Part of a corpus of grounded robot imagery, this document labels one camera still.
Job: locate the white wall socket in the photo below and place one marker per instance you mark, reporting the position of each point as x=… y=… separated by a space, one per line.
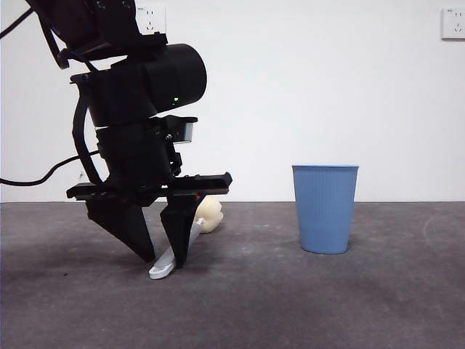
x=454 y=23
x=155 y=19

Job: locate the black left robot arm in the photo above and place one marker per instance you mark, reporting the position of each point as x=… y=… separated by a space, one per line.
x=174 y=72

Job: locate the blue ribbed plastic cup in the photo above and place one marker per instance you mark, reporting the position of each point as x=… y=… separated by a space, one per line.
x=325 y=211

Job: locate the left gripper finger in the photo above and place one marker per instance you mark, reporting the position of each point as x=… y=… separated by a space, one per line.
x=121 y=227
x=178 y=232

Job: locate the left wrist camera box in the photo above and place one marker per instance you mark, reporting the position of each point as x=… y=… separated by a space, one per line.
x=188 y=132

